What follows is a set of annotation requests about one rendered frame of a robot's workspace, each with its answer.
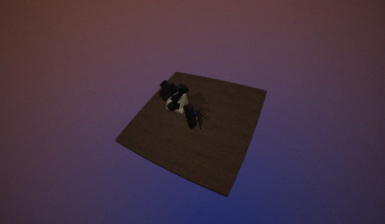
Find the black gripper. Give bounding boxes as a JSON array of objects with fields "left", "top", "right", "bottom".
[{"left": 160, "top": 80, "right": 179, "bottom": 102}]

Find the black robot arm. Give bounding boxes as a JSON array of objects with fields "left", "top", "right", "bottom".
[{"left": 158, "top": 83, "right": 188, "bottom": 111}]

